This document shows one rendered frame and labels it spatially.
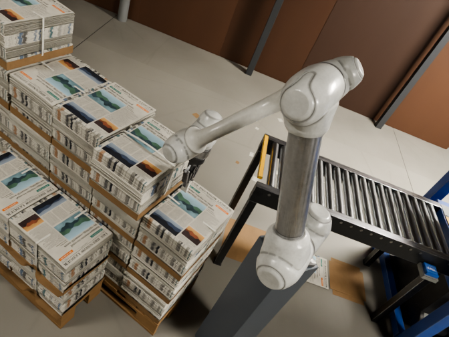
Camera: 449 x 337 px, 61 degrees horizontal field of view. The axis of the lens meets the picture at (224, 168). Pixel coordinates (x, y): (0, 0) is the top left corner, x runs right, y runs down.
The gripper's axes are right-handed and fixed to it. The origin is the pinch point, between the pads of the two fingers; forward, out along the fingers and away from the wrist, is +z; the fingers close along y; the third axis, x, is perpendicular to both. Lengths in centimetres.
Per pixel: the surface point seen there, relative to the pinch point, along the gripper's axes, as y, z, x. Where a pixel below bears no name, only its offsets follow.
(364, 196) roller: -102, 17, 77
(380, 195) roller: -114, 17, 86
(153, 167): 12.6, -10.1, -11.7
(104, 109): 2, -11, -50
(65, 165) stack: 19, 18, -54
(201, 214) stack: -3.4, 13.3, 11.6
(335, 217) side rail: -66, 17, 67
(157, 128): -9.6, -10.0, -27.9
